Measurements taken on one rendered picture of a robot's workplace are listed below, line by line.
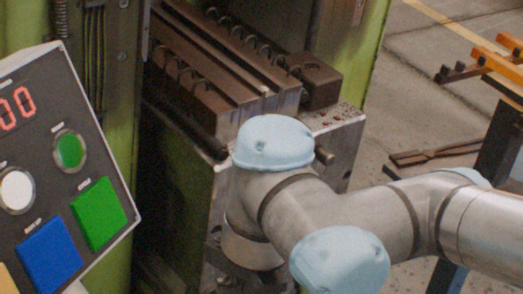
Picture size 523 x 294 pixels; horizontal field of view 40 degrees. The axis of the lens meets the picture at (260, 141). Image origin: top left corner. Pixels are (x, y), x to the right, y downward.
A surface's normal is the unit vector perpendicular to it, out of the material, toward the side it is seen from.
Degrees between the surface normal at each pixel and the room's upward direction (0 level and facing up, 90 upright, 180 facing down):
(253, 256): 90
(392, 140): 0
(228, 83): 0
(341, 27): 90
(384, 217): 30
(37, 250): 60
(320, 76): 0
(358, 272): 91
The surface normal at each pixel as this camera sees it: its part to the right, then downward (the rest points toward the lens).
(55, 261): 0.84, -0.11
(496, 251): -0.88, 0.09
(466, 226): -0.83, -0.26
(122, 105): 0.62, 0.51
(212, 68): 0.14, -0.82
